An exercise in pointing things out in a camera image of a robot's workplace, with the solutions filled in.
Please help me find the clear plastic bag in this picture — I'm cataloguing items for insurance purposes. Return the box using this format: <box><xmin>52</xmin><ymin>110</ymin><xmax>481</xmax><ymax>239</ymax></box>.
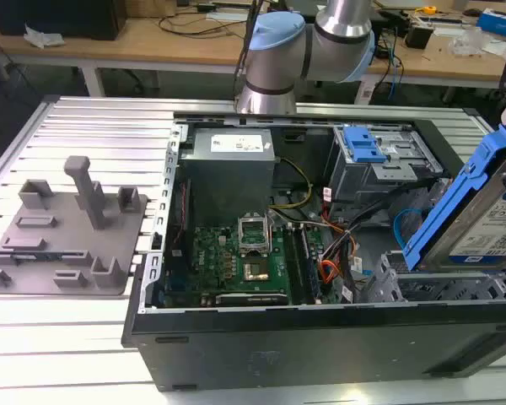
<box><xmin>449</xmin><ymin>27</ymin><xmax>497</xmax><ymax>58</ymax></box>

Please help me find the red and black wire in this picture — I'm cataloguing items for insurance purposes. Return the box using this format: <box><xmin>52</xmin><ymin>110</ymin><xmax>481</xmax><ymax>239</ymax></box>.
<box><xmin>173</xmin><ymin>179</ymin><xmax>194</xmax><ymax>254</ymax></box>

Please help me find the metal socket cover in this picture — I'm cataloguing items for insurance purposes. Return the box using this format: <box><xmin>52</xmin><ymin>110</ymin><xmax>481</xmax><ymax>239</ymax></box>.
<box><xmin>237</xmin><ymin>214</ymin><xmax>272</xmax><ymax>257</ymax></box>

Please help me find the black graphics card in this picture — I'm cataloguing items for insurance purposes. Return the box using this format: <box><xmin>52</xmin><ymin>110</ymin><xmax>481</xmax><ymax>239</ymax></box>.
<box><xmin>213</xmin><ymin>291</ymin><xmax>288</xmax><ymax>308</ymax></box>

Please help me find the CPU socket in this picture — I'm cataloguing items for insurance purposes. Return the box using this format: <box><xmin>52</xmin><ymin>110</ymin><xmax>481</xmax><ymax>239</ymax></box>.
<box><xmin>240</xmin><ymin>259</ymin><xmax>273</xmax><ymax>283</ymax></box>

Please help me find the green motherboard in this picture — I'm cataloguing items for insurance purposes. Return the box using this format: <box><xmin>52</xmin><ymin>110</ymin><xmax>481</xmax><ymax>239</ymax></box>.
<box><xmin>164</xmin><ymin>189</ymin><xmax>355</xmax><ymax>307</ymax></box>

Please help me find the white crumpled plastic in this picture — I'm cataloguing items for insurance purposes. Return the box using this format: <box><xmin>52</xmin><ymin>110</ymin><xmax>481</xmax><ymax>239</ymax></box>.
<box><xmin>23</xmin><ymin>24</ymin><xmax>66</xmax><ymax>48</ymax></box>

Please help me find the blue cardboard box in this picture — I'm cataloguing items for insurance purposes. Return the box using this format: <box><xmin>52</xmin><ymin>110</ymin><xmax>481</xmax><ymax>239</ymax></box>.
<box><xmin>476</xmin><ymin>8</ymin><xmax>506</xmax><ymax>37</ymax></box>

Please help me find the orange wire bundle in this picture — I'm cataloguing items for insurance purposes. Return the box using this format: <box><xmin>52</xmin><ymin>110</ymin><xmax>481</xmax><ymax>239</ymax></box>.
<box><xmin>319</xmin><ymin>218</ymin><xmax>362</xmax><ymax>293</ymax></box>

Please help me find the silver optical drive cage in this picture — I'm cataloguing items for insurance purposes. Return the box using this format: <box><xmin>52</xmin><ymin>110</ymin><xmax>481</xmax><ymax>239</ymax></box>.
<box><xmin>326</xmin><ymin>125</ymin><xmax>444</xmax><ymax>204</ymax></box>

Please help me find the black desk cable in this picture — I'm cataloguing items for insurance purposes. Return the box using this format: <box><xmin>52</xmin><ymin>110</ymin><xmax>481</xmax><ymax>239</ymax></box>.
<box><xmin>158</xmin><ymin>12</ymin><xmax>258</xmax><ymax>38</ymax></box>

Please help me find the hard disk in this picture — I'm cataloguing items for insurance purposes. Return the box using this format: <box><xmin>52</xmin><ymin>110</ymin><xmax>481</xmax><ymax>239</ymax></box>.
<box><xmin>402</xmin><ymin>124</ymin><xmax>506</xmax><ymax>272</ymax></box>

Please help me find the blue hanging cable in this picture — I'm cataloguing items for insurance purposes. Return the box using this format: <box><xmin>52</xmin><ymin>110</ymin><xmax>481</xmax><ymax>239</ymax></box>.
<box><xmin>384</xmin><ymin>37</ymin><xmax>402</xmax><ymax>100</ymax></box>

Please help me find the RAM stick in slot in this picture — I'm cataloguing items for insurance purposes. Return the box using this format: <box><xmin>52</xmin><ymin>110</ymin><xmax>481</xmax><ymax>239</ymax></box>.
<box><xmin>299</xmin><ymin>226</ymin><xmax>324</xmax><ymax>304</ymax></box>

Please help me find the yellow and black cable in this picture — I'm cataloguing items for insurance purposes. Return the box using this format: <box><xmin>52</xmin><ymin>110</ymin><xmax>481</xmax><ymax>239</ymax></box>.
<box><xmin>269</xmin><ymin>158</ymin><xmax>315</xmax><ymax>211</ymax></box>

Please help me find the black PC case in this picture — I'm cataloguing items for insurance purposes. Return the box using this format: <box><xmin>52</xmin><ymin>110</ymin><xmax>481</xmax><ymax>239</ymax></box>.
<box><xmin>121</xmin><ymin>110</ymin><xmax>506</xmax><ymax>393</ymax></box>

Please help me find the black box on desk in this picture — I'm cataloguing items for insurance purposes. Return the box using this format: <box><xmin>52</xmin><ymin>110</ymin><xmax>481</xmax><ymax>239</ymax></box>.
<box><xmin>0</xmin><ymin>0</ymin><xmax>127</xmax><ymax>41</ymax></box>

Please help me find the wooden desk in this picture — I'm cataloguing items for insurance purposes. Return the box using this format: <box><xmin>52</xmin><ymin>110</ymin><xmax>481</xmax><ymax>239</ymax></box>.
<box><xmin>0</xmin><ymin>0</ymin><xmax>506</xmax><ymax>99</ymax></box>

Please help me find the perforated metal disk bay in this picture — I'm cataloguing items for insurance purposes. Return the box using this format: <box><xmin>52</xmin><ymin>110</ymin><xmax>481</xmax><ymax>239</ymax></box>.
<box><xmin>369</xmin><ymin>175</ymin><xmax>506</xmax><ymax>303</ymax></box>

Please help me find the grey power supply unit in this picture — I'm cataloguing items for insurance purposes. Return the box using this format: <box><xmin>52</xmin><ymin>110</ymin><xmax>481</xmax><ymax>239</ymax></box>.
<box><xmin>179</xmin><ymin>128</ymin><xmax>277</xmax><ymax>229</ymax></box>

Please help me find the grey parts rack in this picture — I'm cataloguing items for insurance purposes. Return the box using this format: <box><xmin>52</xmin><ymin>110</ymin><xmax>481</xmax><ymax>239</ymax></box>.
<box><xmin>0</xmin><ymin>154</ymin><xmax>149</xmax><ymax>296</ymax></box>

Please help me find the black sleeved cable bundle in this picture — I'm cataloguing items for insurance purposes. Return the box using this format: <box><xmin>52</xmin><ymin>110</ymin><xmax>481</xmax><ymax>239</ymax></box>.
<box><xmin>320</xmin><ymin>175</ymin><xmax>452</xmax><ymax>263</ymax></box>

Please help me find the blue drive carrier handle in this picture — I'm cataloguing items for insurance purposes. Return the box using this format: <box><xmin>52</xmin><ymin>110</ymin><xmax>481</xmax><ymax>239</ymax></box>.
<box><xmin>342</xmin><ymin>125</ymin><xmax>390</xmax><ymax>164</ymax></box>

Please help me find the blue SATA wire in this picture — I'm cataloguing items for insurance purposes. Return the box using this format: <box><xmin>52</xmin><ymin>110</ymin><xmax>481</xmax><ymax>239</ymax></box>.
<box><xmin>393</xmin><ymin>206</ymin><xmax>428</xmax><ymax>255</ymax></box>

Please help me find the small black adapter box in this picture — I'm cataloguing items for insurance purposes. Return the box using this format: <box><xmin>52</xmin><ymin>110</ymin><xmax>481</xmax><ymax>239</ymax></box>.
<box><xmin>405</xmin><ymin>23</ymin><xmax>434</xmax><ymax>48</ymax></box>

